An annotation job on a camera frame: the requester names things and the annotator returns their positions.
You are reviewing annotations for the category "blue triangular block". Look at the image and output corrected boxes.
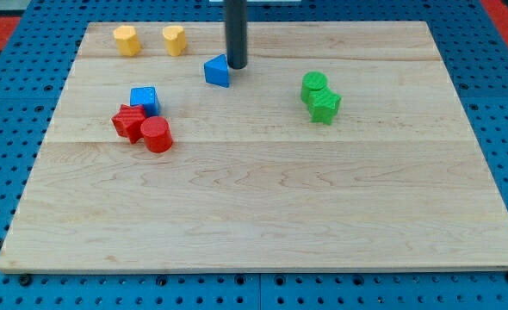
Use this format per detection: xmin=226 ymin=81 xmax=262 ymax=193
xmin=203 ymin=54 xmax=230 ymax=88

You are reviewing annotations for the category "green star block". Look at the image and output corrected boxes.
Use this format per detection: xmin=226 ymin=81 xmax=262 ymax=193
xmin=307 ymin=88 xmax=342 ymax=125

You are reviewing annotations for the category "green cylinder block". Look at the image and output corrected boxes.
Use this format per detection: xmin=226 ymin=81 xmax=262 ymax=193
xmin=300 ymin=71 xmax=328 ymax=104

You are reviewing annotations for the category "red cylinder block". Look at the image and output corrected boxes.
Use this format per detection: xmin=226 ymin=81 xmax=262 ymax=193
xmin=140 ymin=116 xmax=173 ymax=153

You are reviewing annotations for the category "blue cube block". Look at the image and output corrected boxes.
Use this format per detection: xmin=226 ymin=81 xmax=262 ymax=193
xmin=129 ymin=86 xmax=160 ymax=117

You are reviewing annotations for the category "red star block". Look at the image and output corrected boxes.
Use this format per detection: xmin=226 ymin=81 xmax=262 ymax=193
xmin=111 ymin=104 xmax=146 ymax=144

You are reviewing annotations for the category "light wooden board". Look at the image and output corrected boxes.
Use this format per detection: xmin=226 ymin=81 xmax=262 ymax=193
xmin=0 ymin=21 xmax=508 ymax=275

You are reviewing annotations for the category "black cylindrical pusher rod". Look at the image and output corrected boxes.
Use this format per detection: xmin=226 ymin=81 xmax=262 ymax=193
xmin=224 ymin=0 xmax=248 ymax=70

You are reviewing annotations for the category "yellow hexagon block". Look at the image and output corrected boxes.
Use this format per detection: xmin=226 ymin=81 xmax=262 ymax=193
xmin=113 ymin=25 xmax=142 ymax=57

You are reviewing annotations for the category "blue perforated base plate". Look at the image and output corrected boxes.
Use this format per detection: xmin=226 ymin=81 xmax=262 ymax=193
xmin=0 ymin=1 xmax=508 ymax=309

